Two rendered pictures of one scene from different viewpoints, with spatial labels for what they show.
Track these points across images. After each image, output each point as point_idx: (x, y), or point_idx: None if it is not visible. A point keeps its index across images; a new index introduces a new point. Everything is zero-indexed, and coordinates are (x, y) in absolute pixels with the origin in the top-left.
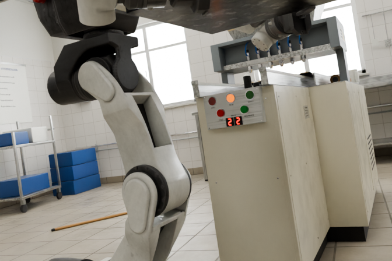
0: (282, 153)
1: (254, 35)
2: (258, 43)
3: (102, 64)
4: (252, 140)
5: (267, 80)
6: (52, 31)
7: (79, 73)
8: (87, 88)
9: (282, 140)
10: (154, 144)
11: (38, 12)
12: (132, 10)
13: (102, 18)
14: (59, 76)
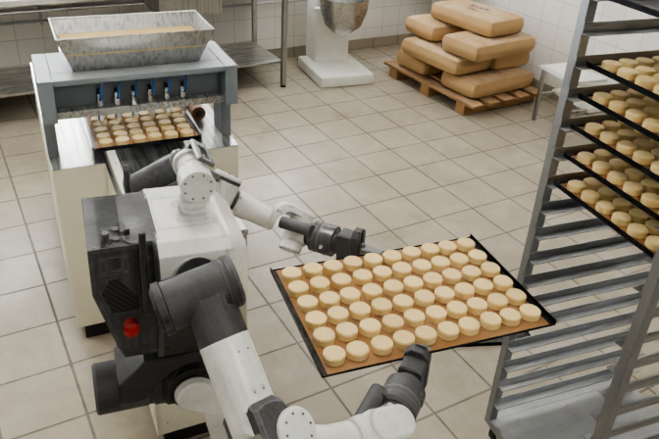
0: (245, 307)
1: (287, 244)
2: (289, 250)
3: (208, 375)
4: None
5: (246, 242)
6: (132, 354)
7: (182, 396)
8: (193, 409)
9: (246, 295)
10: None
11: (119, 339)
12: (329, 375)
13: None
14: (131, 396)
